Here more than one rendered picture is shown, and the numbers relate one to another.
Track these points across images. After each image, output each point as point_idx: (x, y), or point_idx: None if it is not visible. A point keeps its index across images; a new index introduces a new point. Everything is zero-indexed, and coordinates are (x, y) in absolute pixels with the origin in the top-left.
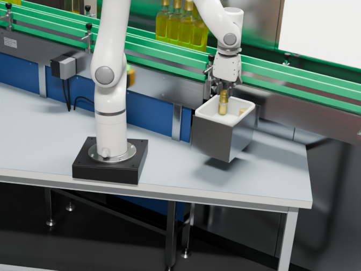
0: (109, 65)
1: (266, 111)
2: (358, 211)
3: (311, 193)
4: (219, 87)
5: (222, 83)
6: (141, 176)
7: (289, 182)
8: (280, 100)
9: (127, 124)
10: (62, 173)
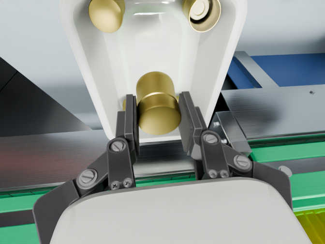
0: None
1: (106, 142)
2: (40, 96)
3: None
4: (188, 122)
5: (188, 153)
6: None
7: (29, 45)
8: (74, 171)
9: (318, 49)
10: None
